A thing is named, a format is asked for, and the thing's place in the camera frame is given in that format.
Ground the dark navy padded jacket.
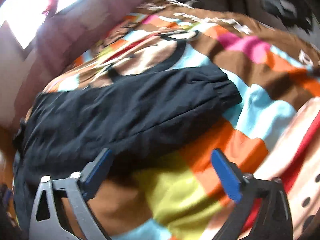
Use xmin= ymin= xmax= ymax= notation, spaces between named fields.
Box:
xmin=14 ymin=64 xmax=242 ymax=231

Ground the colourful cartoon bed cover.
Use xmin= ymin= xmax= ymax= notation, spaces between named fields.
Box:
xmin=24 ymin=0 xmax=320 ymax=240

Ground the window with brown frame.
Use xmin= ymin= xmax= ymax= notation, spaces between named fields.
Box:
xmin=1 ymin=0 xmax=80 ymax=50

